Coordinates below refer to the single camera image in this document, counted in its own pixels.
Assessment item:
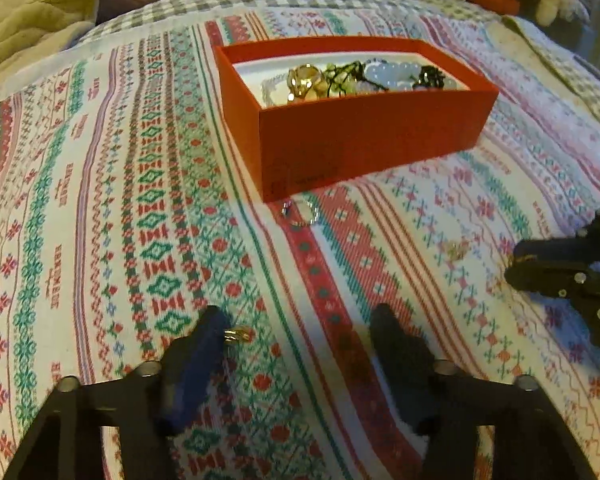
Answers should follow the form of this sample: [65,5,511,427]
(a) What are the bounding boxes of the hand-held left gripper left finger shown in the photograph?
[2,305,233,480]

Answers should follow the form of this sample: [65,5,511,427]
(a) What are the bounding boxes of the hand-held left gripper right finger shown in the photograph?
[369,304,600,480]

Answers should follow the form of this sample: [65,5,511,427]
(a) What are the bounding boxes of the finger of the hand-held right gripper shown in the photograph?
[505,259,600,356]
[513,207,600,281]

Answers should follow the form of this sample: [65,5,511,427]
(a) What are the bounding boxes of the dark stone pendant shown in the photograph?
[411,65,447,89]

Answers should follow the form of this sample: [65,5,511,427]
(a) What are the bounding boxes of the orange cardboard box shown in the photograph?
[215,37,500,204]

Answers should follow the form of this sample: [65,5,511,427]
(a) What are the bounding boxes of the pale blue bead bracelet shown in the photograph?
[359,61,422,95]

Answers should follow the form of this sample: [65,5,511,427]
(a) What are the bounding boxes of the green bead bracelet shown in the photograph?
[324,61,367,97]

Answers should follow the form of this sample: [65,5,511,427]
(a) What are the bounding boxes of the gold amber ring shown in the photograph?
[286,63,327,104]

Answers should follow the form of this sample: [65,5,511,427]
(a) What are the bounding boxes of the clear bead bracelet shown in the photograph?
[261,76,292,109]

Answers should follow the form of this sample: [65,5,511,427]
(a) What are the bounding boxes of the silver hoop earring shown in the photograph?
[281,198,322,226]

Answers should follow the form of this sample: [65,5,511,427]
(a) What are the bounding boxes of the beige quilted blanket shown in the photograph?
[0,0,117,111]

